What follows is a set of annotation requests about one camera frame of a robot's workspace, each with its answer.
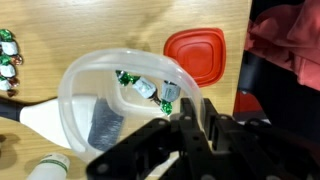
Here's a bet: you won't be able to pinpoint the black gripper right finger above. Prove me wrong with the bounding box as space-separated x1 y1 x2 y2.
203 98 219 122

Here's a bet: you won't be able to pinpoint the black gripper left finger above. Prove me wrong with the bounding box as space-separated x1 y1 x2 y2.
179 97 198 126

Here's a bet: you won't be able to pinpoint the orange plastic lid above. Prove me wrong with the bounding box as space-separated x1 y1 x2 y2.
163 27 227 88

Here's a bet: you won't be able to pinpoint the clear plastic bowl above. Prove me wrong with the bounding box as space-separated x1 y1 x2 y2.
58 48 206 164

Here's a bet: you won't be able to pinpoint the salmon pink cloth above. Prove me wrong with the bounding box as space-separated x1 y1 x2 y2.
244 0 320 92

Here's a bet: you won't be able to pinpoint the white hand brush black bristles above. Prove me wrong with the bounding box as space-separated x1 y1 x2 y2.
0 94 125 153

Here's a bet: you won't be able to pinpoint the small white paper cup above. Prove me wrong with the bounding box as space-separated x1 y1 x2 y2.
26 152 71 180

